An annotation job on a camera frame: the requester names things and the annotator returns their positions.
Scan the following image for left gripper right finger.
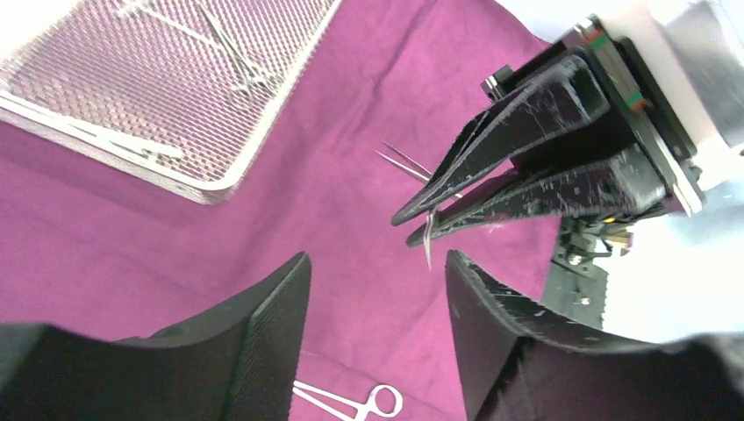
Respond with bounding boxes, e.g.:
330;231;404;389
446;250;743;420

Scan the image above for steel hemostat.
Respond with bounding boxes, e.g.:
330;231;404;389
292;380;404;421

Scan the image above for steel needle holder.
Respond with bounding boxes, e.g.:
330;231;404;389
375;142;433;185

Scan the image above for purple cloth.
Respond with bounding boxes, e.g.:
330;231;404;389
1;1;556;420

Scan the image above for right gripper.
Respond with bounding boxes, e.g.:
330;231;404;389
391;17;705;239

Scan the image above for metal mesh instrument tray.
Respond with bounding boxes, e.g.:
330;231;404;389
1;0;340;204

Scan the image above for steel curved tweezers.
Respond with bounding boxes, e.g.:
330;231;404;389
422;208;438;270

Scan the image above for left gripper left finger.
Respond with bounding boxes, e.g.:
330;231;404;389
1;253;311;420

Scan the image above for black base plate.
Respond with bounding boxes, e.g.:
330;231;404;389
541;217;633;329

